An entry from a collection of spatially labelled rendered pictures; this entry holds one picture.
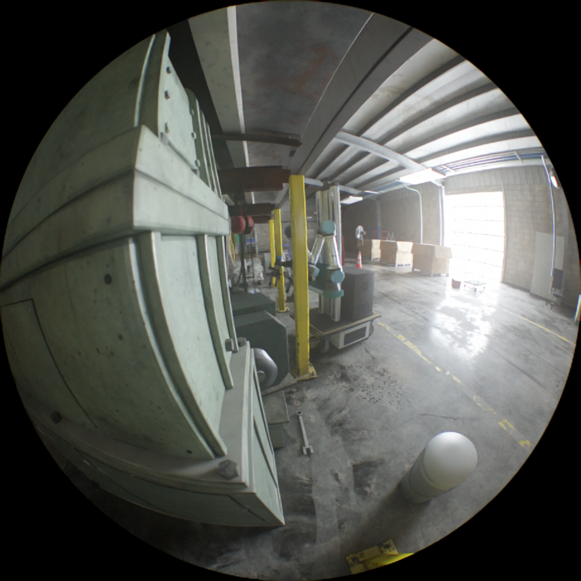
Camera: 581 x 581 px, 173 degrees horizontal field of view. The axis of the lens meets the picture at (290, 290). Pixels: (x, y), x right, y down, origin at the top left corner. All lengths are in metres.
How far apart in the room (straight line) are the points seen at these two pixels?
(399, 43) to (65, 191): 0.63
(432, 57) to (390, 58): 5.04
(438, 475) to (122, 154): 1.17
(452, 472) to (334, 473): 0.66
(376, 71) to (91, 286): 0.72
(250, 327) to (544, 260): 8.20
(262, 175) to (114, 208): 1.57
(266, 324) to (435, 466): 1.07
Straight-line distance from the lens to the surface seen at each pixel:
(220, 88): 0.88
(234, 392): 0.53
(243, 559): 1.26
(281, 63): 1.05
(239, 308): 1.01
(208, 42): 0.74
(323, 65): 1.07
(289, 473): 1.30
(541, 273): 8.17
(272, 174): 1.71
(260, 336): 0.95
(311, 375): 1.83
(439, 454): 1.07
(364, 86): 0.69
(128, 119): 0.27
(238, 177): 1.71
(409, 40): 0.59
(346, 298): 2.15
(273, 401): 1.24
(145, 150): 0.20
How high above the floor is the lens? 1.22
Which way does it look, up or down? 16 degrees down
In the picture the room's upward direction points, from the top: 3 degrees counter-clockwise
